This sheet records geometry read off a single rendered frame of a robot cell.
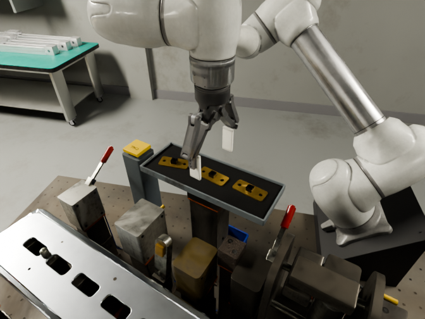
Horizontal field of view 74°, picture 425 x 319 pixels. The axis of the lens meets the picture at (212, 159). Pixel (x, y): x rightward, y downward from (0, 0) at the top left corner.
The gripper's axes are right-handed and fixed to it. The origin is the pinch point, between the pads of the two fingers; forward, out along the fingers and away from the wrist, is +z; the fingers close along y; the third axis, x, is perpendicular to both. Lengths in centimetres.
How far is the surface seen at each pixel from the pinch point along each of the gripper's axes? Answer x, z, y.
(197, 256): 7.9, 13.7, 17.0
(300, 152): -27, 122, -185
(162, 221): -5.7, 14.0, 14.4
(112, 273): -9.5, 21.7, 29.4
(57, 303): -13.7, 21.7, 41.3
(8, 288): -53, 52, 47
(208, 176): -0.8, 5.5, 0.8
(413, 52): 27, 46, -301
